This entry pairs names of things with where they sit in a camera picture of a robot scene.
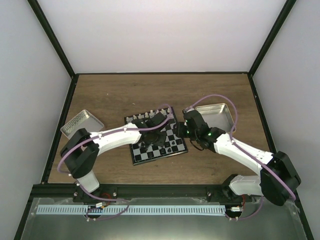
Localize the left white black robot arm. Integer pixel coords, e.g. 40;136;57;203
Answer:
57;118;168;202

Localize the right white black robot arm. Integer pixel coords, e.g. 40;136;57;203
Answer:
175;108;301;206

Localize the pile of black chess pieces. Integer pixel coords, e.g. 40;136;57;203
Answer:
138;141;151;151

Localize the black and silver chessboard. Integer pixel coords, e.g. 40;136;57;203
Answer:
124;107;188;166

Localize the gold metal tin tray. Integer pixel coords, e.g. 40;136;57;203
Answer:
195;103;234;133

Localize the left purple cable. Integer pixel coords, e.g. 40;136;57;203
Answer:
57;103;175;203

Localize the purple cable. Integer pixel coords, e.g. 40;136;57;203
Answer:
57;103;175;203
183;94;297;202

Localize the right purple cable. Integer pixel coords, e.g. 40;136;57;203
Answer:
183;94;297;202

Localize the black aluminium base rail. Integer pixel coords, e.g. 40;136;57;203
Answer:
30;183;233;203

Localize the light blue slotted cable duct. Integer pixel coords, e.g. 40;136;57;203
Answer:
36;205;226;216

